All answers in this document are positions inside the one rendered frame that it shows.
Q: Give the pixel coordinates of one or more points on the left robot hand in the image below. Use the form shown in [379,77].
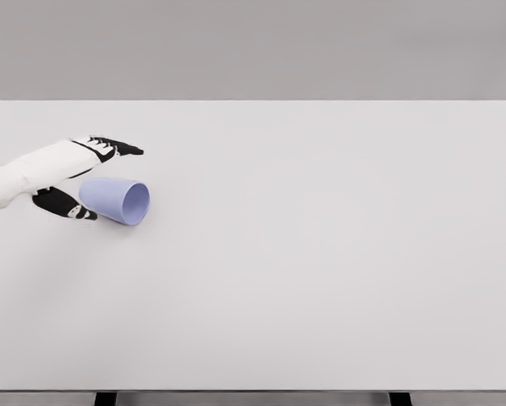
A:
[60,162]

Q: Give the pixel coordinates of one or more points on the lavender plastic cup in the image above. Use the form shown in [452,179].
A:
[107,199]

